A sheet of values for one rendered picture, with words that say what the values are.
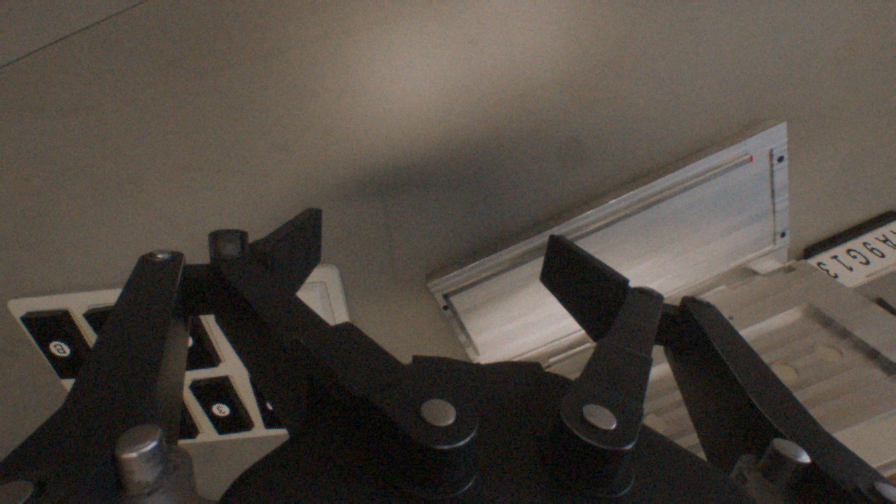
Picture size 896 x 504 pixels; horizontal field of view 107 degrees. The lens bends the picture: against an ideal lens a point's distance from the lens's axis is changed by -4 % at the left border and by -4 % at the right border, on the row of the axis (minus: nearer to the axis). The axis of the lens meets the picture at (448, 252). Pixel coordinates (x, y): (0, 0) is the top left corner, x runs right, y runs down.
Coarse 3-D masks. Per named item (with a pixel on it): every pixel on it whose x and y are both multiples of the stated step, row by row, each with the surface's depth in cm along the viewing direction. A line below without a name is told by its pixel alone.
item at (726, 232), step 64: (768, 128) 37; (640, 192) 39; (704, 192) 40; (768, 192) 41; (512, 256) 41; (640, 256) 43; (704, 256) 44; (768, 256) 45; (448, 320) 45; (512, 320) 45
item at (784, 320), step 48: (720, 288) 45; (768, 288) 42; (816, 288) 40; (768, 336) 39; (816, 336) 37; (864, 336) 34; (672, 384) 40; (816, 384) 34; (864, 384) 32; (672, 432) 36
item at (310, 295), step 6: (300, 288) 41; (306, 288) 41; (312, 288) 41; (318, 288) 42; (300, 294) 41; (306, 294) 41; (312, 294) 41; (318, 294) 42; (306, 300) 42; (312, 300) 42; (318, 300) 42; (312, 306) 42; (318, 306) 42; (318, 312) 42
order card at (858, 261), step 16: (864, 240) 45; (880, 240) 44; (816, 256) 46; (832, 256) 45; (848, 256) 45; (864, 256) 44; (880, 256) 43; (832, 272) 44; (848, 272) 44; (864, 272) 43; (880, 272) 42
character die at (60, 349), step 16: (32, 320) 40; (48, 320) 40; (64, 320) 40; (32, 336) 40; (48, 336) 41; (64, 336) 41; (80, 336) 42; (48, 352) 42; (64, 352) 42; (80, 352) 42; (64, 368) 43; (80, 368) 43
